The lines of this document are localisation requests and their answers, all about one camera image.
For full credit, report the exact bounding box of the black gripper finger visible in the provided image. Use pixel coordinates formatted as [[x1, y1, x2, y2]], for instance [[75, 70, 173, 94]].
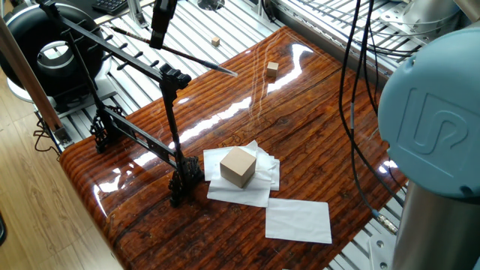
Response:
[[164, 0, 179, 39], [149, 0, 167, 50]]

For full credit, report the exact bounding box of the black pen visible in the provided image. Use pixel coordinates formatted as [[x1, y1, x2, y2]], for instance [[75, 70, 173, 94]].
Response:
[[108, 25, 239, 78]]

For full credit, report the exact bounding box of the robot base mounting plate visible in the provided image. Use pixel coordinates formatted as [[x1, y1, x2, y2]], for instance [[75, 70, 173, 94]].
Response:
[[367, 234, 398, 270]]

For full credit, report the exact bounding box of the black pen rack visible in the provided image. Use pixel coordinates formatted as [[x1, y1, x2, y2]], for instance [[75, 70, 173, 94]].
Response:
[[37, 0, 206, 209]]

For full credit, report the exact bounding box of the dark round disc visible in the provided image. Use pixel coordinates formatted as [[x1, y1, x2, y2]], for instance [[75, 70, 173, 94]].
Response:
[[196, 0, 226, 11]]

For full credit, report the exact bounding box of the black keyboard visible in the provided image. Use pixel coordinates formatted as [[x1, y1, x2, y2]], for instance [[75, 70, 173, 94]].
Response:
[[91, 0, 129, 16]]

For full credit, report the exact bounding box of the black round device silver hub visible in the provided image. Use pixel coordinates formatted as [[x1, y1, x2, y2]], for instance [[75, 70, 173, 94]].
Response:
[[0, 2, 113, 113]]

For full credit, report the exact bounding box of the large wooden cube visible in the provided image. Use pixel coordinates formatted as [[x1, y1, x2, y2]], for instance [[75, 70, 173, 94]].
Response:
[[219, 145, 258, 189]]

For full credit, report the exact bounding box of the crumpled white tissue pile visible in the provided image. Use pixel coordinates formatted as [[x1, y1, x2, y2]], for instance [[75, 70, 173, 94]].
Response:
[[202, 139, 281, 209]]

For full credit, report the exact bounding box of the flat white paper sheet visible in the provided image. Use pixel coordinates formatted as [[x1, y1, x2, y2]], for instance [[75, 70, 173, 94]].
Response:
[[265, 197, 333, 245]]

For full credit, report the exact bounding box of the black floor object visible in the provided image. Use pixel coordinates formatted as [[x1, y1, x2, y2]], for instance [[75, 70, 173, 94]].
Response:
[[0, 211, 8, 248]]

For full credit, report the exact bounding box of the spare silver mounting plate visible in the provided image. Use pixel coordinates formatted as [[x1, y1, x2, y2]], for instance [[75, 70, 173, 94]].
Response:
[[378, 0, 468, 38]]

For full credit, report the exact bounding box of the aluminium frame post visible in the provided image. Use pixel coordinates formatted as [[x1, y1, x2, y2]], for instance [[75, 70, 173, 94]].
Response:
[[0, 16, 74, 148], [126, 0, 150, 30]]

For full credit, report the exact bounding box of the grey metal table rail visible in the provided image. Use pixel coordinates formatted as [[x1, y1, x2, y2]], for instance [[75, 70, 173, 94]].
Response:
[[276, 1, 393, 83]]

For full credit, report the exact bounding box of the black floor cable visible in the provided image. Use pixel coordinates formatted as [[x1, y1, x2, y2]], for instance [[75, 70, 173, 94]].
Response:
[[32, 118, 62, 155]]

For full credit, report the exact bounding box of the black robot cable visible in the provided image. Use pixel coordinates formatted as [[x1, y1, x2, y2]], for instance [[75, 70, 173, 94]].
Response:
[[359, 0, 408, 207]]

